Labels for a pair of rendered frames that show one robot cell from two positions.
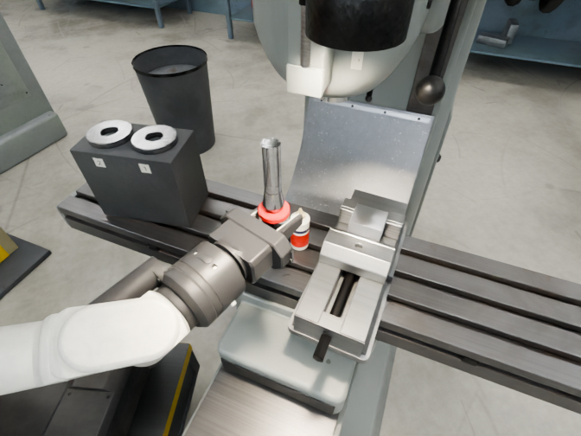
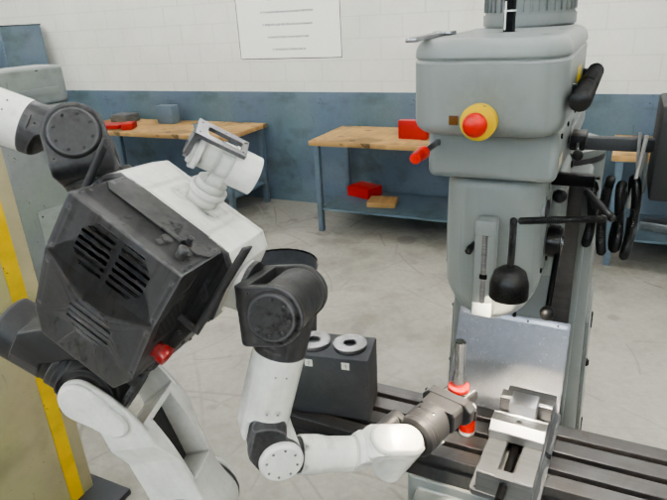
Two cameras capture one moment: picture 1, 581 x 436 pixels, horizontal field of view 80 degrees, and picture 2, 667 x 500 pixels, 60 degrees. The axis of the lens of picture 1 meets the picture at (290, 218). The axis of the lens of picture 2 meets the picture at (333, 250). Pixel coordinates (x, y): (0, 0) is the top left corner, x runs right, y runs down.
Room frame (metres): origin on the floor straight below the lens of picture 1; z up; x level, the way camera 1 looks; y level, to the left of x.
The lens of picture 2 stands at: (-0.72, 0.20, 1.94)
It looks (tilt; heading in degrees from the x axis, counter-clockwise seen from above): 22 degrees down; 5
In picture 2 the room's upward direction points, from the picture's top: 3 degrees counter-clockwise
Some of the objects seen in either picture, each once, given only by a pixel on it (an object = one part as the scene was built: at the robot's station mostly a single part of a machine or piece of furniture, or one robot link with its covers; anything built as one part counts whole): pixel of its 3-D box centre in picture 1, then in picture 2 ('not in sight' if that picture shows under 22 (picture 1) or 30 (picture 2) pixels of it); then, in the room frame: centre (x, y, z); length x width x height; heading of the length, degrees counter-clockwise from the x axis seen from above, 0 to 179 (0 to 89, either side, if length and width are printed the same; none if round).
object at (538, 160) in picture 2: not in sight; (506, 137); (0.51, -0.08, 1.68); 0.34 x 0.24 x 0.10; 158
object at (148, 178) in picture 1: (146, 172); (333, 372); (0.61, 0.33, 1.03); 0.22 x 0.12 x 0.20; 79
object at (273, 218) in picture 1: (273, 209); (459, 386); (0.36, 0.02, 1.16); 0.05 x 0.05 x 0.01
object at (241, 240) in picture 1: (232, 259); (436, 417); (0.29, 0.08, 1.13); 0.13 x 0.12 x 0.10; 52
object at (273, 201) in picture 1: (272, 177); (460, 363); (0.36, 0.02, 1.22); 0.03 x 0.03 x 0.11
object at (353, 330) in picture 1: (358, 255); (519, 435); (0.41, -0.13, 0.98); 0.35 x 0.15 x 0.11; 156
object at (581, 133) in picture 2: not in sight; (575, 144); (0.48, -0.21, 1.66); 0.12 x 0.04 x 0.04; 158
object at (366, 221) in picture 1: (366, 227); (523, 410); (0.44, -0.14, 1.03); 0.06 x 0.05 x 0.06; 66
